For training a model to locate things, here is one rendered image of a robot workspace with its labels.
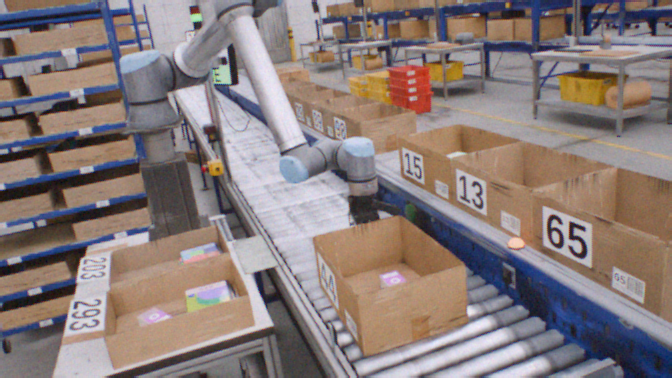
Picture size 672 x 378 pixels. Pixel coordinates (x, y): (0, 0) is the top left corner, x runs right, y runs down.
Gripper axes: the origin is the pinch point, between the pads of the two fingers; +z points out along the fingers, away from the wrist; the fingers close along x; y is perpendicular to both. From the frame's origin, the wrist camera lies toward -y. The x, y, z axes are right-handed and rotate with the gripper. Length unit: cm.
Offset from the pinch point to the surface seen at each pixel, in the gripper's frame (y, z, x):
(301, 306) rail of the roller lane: 30.0, 5.8, 11.3
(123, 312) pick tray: 80, 4, -12
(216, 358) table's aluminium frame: 57, 11, 16
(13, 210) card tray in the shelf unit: 139, 2, -155
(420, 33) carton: -475, -8, -833
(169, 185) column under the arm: 59, -18, -64
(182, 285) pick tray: 62, 0, -12
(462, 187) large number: -28.6, -16.5, 7.6
